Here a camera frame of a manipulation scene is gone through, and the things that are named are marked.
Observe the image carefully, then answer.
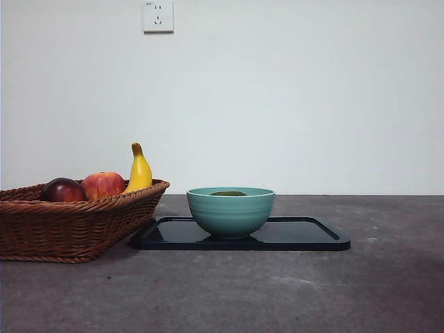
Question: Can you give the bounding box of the teal ribbed bowl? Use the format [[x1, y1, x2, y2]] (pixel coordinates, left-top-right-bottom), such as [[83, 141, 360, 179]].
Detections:
[[187, 187, 276, 241]]

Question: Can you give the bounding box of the yellow banana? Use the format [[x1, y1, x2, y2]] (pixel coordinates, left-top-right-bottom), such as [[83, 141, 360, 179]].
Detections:
[[121, 142, 153, 194]]

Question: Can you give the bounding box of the black rectangular tray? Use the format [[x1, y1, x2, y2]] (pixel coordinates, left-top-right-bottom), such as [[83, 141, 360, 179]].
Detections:
[[128, 216, 352, 252]]

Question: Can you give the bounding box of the red apple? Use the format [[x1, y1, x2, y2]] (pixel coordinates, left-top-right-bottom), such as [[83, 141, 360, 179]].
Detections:
[[80, 171, 126, 201]]

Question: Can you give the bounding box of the dark purple plum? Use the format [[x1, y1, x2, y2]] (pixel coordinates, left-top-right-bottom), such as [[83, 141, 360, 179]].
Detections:
[[41, 177, 87, 203]]

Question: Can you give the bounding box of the brown wicker basket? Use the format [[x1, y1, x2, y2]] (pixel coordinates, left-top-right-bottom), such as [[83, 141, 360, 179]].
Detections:
[[0, 178, 171, 264]]

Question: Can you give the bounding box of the white wall socket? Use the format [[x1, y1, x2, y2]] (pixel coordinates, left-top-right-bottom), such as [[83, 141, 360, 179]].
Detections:
[[143, 0, 175, 35]]

